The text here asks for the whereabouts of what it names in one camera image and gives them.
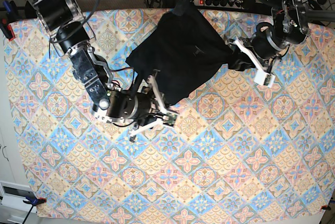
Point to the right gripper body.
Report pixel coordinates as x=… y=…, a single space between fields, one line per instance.
x=138 y=108

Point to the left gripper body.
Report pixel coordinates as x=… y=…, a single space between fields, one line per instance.
x=243 y=58

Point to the black T-shirt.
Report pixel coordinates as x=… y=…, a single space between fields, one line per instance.
x=187 y=51

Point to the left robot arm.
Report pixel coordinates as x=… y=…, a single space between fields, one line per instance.
x=271 y=41

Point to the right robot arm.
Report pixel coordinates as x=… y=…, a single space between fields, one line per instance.
x=64 y=22

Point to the black power strip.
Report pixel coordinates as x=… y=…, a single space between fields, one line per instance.
x=219 y=3

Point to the patterned tablecloth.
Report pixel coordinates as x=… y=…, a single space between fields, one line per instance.
x=239 y=153

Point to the orange clamp bottom left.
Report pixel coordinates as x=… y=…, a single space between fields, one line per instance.
x=34 y=201

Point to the orange clamp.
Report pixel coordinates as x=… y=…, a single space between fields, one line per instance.
x=34 y=201
x=328 y=207

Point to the white cabinet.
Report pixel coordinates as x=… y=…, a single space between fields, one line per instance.
x=12 y=171

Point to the orange clamp bottom right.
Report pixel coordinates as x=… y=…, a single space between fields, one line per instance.
x=328 y=207

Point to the red clamp top left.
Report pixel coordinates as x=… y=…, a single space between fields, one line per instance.
x=7 y=30

